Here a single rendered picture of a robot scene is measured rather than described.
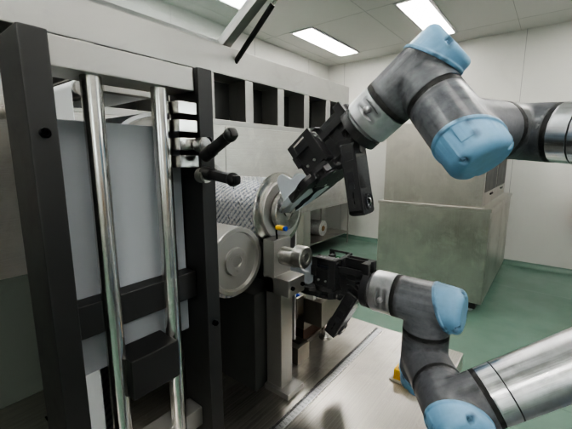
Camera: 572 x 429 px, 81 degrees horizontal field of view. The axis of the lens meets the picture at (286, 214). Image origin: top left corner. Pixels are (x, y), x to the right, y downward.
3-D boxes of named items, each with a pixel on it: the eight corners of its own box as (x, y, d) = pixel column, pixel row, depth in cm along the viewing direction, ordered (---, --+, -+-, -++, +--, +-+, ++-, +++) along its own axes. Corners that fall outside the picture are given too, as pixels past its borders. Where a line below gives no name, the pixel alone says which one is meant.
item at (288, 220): (294, 233, 67) (271, 225, 62) (287, 231, 69) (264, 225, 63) (303, 197, 68) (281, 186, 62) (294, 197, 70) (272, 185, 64)
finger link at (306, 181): (297, 194, 60) (332, 163, 56) (302, 202, 60) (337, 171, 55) (282, 195, 56) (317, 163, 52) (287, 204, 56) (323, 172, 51)
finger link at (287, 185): (269, 191, 64) (301, 160, 59) (284, 217, 62) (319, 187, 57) (258, 191, 61) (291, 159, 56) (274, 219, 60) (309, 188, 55)
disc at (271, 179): (262, 260, 64) (247, 185, 58) (260, 260, 64) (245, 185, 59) (306, 228, 74) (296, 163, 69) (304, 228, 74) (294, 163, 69)
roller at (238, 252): (211, 306, 54) (208, 233, 52) (131, 272, 70) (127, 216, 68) (261, 284, 64) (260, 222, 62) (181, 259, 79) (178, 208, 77)
